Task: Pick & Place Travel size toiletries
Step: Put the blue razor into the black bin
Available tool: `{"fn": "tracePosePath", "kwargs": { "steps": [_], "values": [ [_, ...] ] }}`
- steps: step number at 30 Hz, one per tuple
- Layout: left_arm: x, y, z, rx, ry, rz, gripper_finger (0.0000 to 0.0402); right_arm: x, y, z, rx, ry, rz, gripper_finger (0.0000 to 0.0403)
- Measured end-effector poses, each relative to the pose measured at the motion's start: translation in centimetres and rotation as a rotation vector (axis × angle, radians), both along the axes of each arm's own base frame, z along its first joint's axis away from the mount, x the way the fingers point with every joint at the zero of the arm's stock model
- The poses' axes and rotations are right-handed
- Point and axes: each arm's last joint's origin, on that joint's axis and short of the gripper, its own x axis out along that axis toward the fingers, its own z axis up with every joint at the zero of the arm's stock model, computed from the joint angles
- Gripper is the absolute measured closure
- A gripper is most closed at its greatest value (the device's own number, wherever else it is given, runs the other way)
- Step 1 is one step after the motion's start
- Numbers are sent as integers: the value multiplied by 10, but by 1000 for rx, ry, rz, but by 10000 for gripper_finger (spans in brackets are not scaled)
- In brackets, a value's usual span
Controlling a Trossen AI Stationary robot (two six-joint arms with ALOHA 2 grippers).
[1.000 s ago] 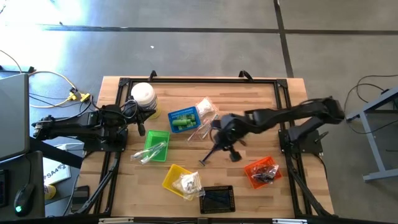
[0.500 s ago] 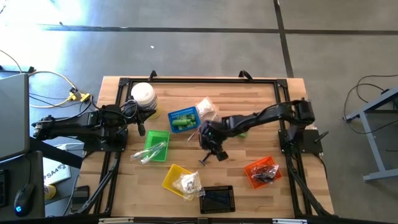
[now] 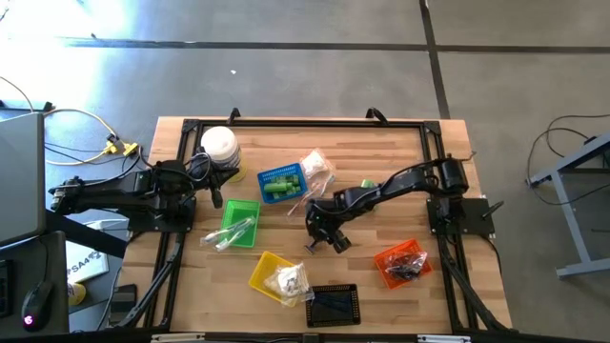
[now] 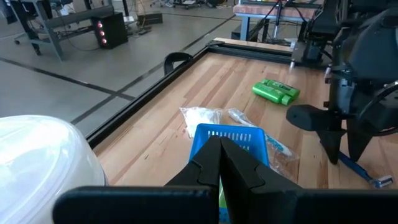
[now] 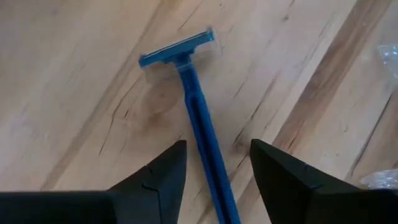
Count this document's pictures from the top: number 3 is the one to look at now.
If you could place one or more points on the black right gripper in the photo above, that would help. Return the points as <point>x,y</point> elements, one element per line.
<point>329,214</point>

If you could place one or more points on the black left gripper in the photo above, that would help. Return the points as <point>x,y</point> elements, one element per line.
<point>202,178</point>

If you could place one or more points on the toothbrush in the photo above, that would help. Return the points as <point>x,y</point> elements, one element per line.
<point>310,195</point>
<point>229,232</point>
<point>236,240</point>

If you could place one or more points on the green travel bottle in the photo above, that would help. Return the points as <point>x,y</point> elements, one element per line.
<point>286,177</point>
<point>368,183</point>
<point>296,191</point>
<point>276,187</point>
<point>293,183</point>

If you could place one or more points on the bag of cotton swabs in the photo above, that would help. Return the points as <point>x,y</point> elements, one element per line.
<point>294,281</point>

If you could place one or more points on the bag of white cotton pads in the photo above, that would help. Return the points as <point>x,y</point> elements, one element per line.
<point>271,285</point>

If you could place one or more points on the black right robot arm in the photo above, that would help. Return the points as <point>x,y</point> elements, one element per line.
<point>405,183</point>

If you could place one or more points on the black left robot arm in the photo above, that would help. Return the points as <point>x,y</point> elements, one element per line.
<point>119,193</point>

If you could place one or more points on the white-lidded wipes canister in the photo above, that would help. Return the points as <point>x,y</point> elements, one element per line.
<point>219,143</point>

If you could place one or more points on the green plastic basket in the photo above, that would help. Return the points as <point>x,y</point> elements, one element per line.
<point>240,209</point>

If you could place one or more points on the blue plastic basket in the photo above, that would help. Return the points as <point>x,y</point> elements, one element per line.
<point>267,170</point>

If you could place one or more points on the orange plastic basket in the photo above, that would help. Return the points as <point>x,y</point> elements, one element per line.
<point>388,248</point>

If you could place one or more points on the black plastic basket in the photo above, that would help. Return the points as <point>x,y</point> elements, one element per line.
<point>333,316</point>

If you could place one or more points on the yellow plastic basket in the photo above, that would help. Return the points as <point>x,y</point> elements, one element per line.
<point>259,271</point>

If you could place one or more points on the bag of white cotton balls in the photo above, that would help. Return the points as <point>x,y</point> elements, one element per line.
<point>315,164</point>

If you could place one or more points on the white power adapter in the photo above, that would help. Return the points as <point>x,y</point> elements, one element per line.
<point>107,225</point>

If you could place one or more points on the black desk leg bar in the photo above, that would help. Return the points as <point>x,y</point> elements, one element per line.
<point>86,236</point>

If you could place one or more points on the white printed box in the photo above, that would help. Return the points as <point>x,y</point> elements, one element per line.
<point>86,262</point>

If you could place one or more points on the black side desk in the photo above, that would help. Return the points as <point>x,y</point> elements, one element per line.
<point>59,267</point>

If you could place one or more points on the yellow round object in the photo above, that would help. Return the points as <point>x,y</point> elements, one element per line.
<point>77,294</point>

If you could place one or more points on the grey monitor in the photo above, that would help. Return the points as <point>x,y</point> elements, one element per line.
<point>21,176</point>

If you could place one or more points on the black computer mouse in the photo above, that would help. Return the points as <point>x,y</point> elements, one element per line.
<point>37,305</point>

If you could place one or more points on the black keyboard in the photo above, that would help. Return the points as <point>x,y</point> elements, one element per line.
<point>5,286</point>

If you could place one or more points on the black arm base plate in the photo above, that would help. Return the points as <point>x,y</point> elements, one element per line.
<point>143,226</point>
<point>472,216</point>

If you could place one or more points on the black aluminium table frame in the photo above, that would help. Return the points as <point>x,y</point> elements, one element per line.
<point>310,123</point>

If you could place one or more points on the silver metal bracket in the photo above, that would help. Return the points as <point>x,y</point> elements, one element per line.
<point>178,338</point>
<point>443,339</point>

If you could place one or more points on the grey metal table frame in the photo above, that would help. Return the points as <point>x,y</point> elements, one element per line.
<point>583,268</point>

